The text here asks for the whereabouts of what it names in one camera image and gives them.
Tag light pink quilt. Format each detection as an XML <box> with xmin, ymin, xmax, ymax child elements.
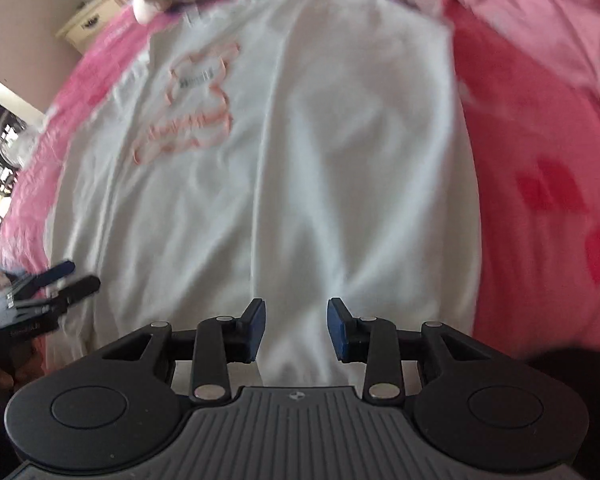
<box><xmin>350</xmin><ymin>0</ymin><xmax>600</xmax><ymax>126</ymax></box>

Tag pink floral fleece blanket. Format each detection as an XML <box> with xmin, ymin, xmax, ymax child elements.
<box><xmin>0</xmin><ymin>0</ymin><xmax>600</xmax><ymax>396</ymax></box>

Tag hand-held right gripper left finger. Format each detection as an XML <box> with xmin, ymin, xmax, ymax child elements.
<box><xmin>100</xmin><ymin>298</ymin><xmax>267</xmax><ymax>403</ymax></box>

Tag cream nightstand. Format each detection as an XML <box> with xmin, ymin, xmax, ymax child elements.
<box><xmin>55</xmin><ymin>0</ymin><xmax>131</xmax><ymax>56</ymax></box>

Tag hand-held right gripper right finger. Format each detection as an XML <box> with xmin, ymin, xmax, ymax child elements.
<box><xmin>327</xmin><ymin>297</ymin><xmax>491</xmax><ymax>403</ymax></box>

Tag white sweatshirt with bear outline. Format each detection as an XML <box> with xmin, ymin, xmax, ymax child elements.
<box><xmin>42</xmin><ymin>0</ymin><xmax>483</xmax><ymax>391</ymax></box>

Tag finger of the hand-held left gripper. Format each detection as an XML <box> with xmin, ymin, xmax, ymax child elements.
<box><xmin>27</xmin><ymin>259</ymin><xmax>77</xmax><ymax>292</ymax></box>
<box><xmin>55</xmin><ymin>275</ymin><xmax>102</xmax><ymax>307</ymax></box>

